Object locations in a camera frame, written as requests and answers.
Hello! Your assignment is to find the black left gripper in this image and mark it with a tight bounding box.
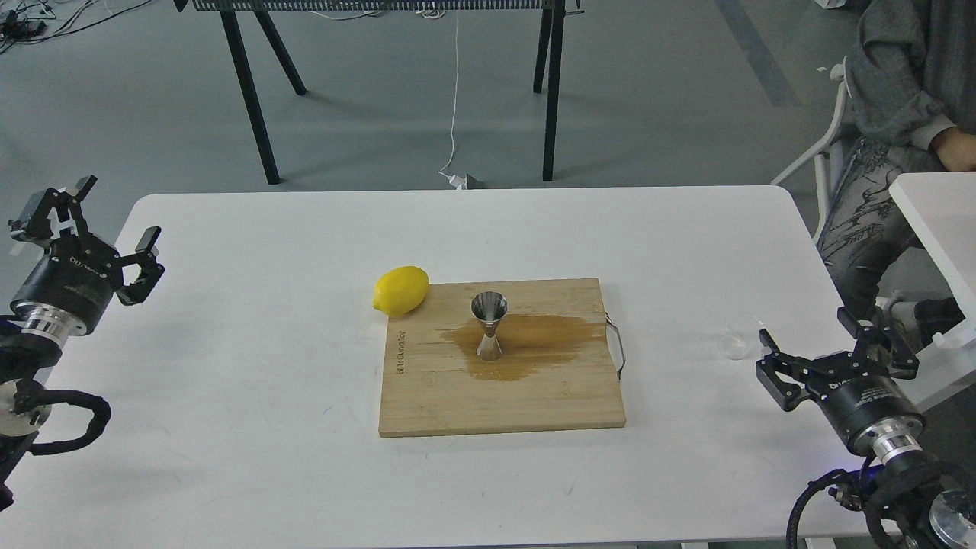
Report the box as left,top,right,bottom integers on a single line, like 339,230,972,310
8,176,165,335

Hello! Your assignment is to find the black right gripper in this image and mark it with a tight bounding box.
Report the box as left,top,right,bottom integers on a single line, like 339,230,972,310
756,307,925,458

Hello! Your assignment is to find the small clear glass cup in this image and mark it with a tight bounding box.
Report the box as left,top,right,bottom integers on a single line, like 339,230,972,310
717,313,766,361

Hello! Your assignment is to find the steel double jigger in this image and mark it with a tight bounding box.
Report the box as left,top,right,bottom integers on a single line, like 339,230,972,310
470,291,509,361

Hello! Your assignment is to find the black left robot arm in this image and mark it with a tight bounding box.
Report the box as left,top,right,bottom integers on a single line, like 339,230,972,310
1,175,165,480

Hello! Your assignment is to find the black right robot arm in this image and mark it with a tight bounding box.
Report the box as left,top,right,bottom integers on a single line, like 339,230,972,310
756,308,974,548

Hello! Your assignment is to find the white side table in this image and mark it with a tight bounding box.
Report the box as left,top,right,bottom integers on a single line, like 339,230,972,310
888,172,976,352

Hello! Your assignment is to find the white office chair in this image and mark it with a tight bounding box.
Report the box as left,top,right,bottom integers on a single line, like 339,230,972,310
770,58,857,243

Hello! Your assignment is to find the wooden cutting board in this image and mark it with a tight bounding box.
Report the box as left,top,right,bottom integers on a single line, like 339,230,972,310
377,278,625,438

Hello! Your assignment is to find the yellow lemon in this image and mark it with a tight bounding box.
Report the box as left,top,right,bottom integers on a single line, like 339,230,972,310
372,265,429,317

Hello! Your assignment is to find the person in grey hoodie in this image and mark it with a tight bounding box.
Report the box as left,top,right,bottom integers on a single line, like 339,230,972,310
817,1,975,350

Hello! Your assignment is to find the floor cables and power strip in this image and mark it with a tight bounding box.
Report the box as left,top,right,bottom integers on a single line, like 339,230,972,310
0,0,153,54

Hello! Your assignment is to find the white hanging cable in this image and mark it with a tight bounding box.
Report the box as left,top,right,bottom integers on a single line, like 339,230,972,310
438,9,467,189

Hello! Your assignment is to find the black metal table frame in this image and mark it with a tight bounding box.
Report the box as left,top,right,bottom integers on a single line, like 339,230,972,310
173,1,583,187

